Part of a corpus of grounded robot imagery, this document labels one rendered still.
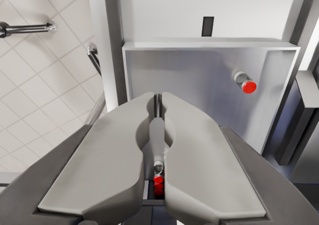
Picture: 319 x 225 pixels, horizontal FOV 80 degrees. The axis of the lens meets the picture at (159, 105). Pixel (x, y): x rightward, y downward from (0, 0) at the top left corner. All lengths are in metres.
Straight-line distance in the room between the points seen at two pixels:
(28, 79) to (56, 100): 0.22
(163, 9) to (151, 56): 0.07
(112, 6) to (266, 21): 0.23
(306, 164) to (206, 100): 0.30
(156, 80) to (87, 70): 1.06
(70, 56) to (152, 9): 1.11
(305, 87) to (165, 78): 0.23
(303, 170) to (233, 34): 0.38
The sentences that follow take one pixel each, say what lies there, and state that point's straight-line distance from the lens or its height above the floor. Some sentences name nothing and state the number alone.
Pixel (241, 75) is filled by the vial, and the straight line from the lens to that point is 0.35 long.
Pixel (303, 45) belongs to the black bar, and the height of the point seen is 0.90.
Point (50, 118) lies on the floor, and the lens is 1.71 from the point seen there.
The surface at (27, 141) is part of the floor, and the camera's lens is 1.98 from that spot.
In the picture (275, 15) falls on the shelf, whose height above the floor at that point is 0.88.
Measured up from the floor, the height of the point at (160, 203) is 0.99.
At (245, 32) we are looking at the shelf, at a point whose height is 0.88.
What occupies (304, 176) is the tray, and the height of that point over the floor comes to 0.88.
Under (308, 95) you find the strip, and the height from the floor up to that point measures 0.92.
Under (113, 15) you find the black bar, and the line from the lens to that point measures 0.31.
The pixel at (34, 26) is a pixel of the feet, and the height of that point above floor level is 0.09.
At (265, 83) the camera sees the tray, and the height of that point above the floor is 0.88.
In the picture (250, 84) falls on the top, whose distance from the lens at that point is 0.33.
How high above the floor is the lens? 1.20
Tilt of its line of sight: 59 degrees down
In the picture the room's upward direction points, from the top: 177 degrees counter-clockwise
